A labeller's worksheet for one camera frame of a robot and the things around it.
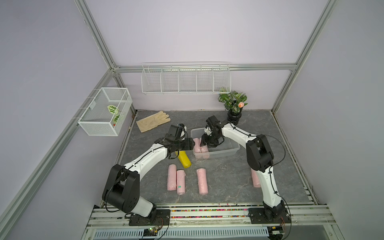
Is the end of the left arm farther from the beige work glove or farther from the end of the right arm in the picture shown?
the beige work glove

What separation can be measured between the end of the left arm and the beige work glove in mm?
431

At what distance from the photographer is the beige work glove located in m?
1.14

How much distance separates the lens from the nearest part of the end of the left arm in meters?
0.64
